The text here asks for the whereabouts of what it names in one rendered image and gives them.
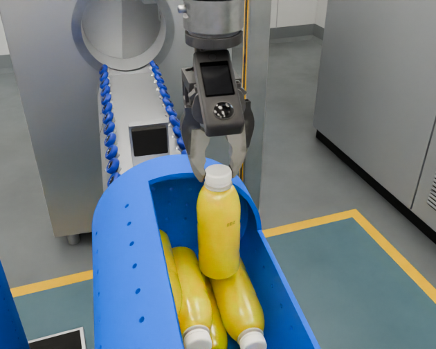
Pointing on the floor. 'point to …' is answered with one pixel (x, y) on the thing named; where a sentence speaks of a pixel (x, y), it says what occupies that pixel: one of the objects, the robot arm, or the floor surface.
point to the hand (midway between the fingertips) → (218, 174)
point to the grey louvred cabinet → (391, 103)
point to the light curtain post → (255, 87)
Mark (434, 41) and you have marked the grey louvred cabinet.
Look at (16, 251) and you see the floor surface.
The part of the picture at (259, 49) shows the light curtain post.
